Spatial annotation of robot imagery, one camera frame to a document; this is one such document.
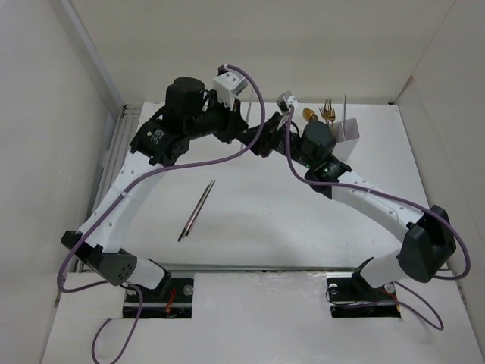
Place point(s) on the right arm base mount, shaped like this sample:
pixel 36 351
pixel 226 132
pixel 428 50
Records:
pixel 354 299

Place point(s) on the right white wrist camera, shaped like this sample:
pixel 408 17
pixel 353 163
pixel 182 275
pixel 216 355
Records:
pixel 287 102

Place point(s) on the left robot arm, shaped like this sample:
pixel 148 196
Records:
pixel 190 111

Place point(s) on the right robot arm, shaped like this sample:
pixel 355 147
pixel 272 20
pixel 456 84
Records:
pixel 425 235

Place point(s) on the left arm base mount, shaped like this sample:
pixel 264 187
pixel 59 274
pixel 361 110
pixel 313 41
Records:
pixel 172 301

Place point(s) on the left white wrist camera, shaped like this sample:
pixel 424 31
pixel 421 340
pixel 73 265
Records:
pixel 228 86

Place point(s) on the gold fork green handle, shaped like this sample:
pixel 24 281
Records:
pixel 328 114

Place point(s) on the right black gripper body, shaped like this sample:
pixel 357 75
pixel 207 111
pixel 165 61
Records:
pixel 280 139

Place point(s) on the aluminium rail frame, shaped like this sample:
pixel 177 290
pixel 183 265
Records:
pixel 117 134

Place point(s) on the black chopstick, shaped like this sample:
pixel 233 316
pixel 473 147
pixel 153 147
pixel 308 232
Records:
pixel 199 211
pixel 195 211

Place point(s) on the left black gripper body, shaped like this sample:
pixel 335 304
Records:
pixel 218 120

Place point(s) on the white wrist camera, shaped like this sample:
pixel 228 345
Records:
pixel 228 86
pixel 287 102

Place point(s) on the white divided utensil container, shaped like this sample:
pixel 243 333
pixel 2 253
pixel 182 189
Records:
pixel 347 136

